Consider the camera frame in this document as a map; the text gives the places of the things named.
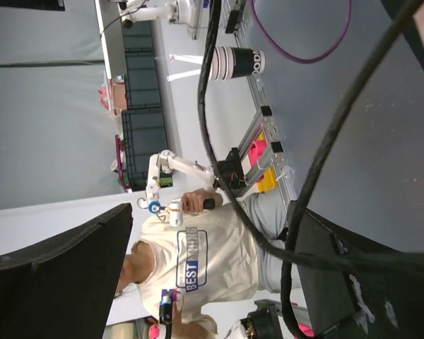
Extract aluminium frame rail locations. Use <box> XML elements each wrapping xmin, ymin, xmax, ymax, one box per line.
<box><xmin>219</xmin><ymin>1</ymin><xmax>296</xmax><ymax>207</ymax></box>

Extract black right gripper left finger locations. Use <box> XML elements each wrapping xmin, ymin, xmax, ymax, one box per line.
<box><xmin>0</xmin><ymin>203</ymin><xmax>133</xmax><ymax>338</ymax></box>

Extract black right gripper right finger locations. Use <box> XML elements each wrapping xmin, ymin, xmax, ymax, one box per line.
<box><xmin>295</xmin><ymin>206</ymin><xmax>424</xmax><ymax>338</ymax></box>

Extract orange paper bag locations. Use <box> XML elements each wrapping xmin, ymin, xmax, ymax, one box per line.
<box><xmin>196</xmin><ymin>0</ymin><xmax>424</xmax><ymax>339</ymax></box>

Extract spare paper cup stack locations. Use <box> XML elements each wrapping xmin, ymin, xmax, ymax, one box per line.
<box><xmin>209</xmin><ymin>47</ymin><xmax>266</xmax><ymax>81</ymax></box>

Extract dark storage crates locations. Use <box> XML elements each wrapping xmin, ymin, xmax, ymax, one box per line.
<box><xmin>122</xmin><ymin>22</ymin><xmax>168</xmax><ymax>191</ymax></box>

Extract person in cream t-shirt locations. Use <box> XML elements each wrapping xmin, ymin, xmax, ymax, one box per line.
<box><xmin>115</xmin><ymin>199</ymin><xmax>282</xmax><ymax>338</ymax></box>

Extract operator's hand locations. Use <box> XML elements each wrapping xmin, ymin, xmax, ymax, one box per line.
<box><xmin>181</xmin><ymin>189</ymin><xmax>223</xmax><ymax>213</ymax></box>

